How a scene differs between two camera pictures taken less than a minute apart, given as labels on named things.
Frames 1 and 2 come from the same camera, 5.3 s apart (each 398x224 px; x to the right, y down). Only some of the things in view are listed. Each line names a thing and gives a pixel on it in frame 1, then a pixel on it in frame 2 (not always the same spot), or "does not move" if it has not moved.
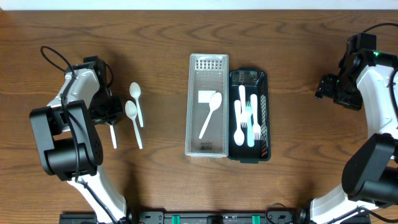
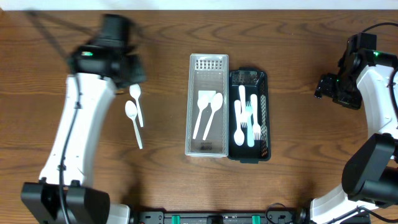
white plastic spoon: (113, 136) to (202, 103)
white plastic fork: (242, 100) does not move
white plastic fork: (257, 130) does not move
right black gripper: (326, 86) does not move
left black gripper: (119, 107) to (134, 75)
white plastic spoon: (132, 111) does not move
